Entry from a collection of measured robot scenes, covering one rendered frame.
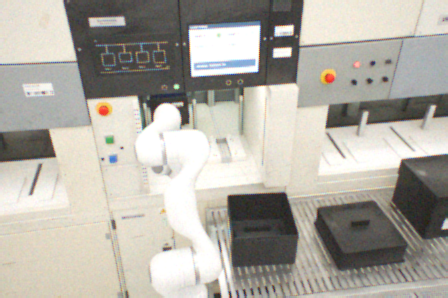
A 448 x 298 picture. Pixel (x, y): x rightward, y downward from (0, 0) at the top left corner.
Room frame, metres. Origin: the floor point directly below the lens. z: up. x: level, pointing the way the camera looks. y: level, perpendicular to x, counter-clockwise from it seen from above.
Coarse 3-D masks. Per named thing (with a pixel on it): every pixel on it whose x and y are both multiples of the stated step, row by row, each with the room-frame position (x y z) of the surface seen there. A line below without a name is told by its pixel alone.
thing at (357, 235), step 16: (320, 208) 1.50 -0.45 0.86; (336, 208) 1.50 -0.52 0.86; (352, 208) 1.50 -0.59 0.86; (368, 208) 1.50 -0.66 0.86; (320, 224) 1.45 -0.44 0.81; (336, 224) 1.40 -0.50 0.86; (352, 224) 1.38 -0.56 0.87; (368, 224) 1.40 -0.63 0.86; (384, 224) 1.40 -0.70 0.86; (336, 240) 1.30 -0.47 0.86; (352, 240) 1.30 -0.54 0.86; (368, 240) 1.30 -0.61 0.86; (384, 240) 1.30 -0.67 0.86; (400, 240) 1.31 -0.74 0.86; (336, 256) 1.27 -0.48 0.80; (352, 256) 1.24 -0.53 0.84; (368, 256) 1.25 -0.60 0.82; (384, 256) 1.26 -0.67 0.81; (400, 256) 1.28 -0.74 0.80
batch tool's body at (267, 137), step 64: (64, 0) 1.56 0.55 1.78; (128, 0) 1.60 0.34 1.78; (192, 0) 1.64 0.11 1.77; (256, 0) 1.68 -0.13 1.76; (128, 128) 1.59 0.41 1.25; (192, 128) 2.21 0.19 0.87; (256, 128) 1.87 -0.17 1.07; (128, 192) 1.59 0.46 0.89; (256, 192) 1.68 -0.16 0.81; (128, 256) 1.57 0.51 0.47
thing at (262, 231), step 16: (240, 208) 1.52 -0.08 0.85; (256, 208) 1.52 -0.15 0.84; (272, 208) 1.53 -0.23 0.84; (288, 208) 1.45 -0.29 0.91; (240, 224) 1.49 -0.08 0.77; (256, 224) 1.49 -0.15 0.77; (272, 224) 1.49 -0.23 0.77; (288, 224) 1.42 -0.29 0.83; (240, 240) 1.24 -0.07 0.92; (256, 240) 1.25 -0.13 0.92; (272, 240) 1.25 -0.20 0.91; (288, 240) 1.26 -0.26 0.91; (240, 256) 1.24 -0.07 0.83; (256, 256) 1.25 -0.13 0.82; (272, 256) 1.25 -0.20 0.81; (288, 256) 1.26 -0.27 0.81
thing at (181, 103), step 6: (150, 96) 2.25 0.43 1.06; (186, 96) 2.15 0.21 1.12; (150, 102) 2.11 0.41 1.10; (156, 102) 2.12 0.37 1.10; (162, 102) 2.12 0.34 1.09; (168, 102) 2.13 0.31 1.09; (174, 102) 2.13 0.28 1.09; (180, 102) 2.14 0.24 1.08; (186, 102) 2.15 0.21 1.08; (150, 108) 2.12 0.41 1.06; (180, 108) 2.14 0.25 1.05; (186, 108) 2.15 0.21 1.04; (180, 114) 2.14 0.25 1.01; (186, 114) 2.15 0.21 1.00; (186, 120) 2.14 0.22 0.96; (180, 126) 2.16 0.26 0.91
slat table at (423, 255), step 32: (352, 192) 1.74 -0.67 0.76; (384, 192) 1.74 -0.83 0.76; (224, 224) 1.50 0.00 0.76; (224, 256) 1.30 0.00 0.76; (320, 256) 1.30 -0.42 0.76; (416, 256) 1.31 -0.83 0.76; (224, 288) 1.14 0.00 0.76; (256, 288) 1.14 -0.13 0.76; (320, 288) 1.14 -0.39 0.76; (352, 288) 1.14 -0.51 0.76; (384, 288) 1.14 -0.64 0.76; (416, 288) 1.15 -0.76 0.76
